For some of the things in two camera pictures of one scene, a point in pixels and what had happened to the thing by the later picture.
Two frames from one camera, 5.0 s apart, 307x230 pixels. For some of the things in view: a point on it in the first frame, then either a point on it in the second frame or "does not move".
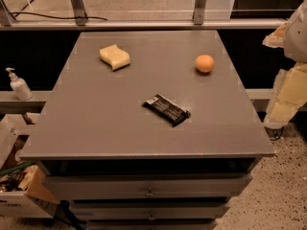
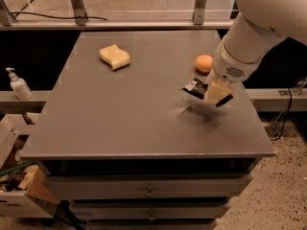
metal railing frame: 79,21 does not move
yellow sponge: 115,57 does not move
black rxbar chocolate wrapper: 167,109 → 198,87
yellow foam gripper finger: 277,38 → 210,78
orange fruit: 204,63 does not move
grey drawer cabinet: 148,129 does not move
